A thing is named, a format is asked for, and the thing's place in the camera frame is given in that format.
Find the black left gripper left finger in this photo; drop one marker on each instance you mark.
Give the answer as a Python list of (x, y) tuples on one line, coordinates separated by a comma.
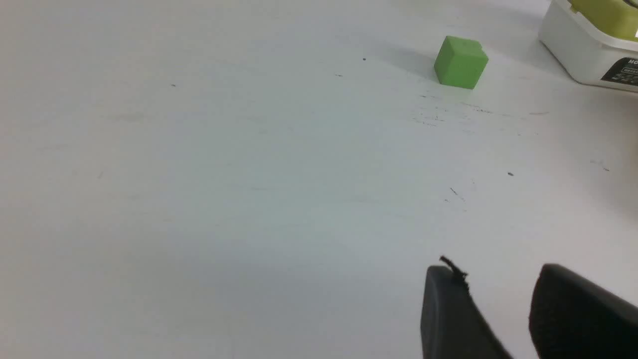
[(452, 326)]

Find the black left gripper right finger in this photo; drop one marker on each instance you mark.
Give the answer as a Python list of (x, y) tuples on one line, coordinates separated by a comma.
[(571, 317)]

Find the green and white lunch box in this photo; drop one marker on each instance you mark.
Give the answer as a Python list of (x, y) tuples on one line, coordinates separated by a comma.
[(596, 41)]

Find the green cube block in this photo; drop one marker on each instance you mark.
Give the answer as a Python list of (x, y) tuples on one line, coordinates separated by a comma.
[(460, 62)]

